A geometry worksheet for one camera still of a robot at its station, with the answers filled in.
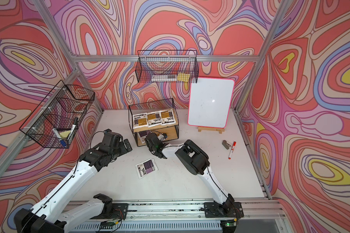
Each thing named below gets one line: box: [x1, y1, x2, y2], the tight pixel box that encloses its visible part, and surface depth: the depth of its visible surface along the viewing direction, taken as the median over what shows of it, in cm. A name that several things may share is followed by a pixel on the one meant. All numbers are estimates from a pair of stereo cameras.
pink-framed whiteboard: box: [187, 77, 235, 129], surface depth 97 cm
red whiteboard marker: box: [227, 140, 237, 160], surface depth 98 cm
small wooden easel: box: [197, 126, 226, 134], surface depth 103 cm
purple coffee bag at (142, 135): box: [138, 130, 151, 144], surface depth 103 cm
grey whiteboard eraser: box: [221, 139, 232, 150], surface depth 100 cm
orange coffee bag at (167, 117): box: [159, 108, 176, 126], surface depth 93 cm
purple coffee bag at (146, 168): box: [135, 158, 159, 179], surface depth 89 cm
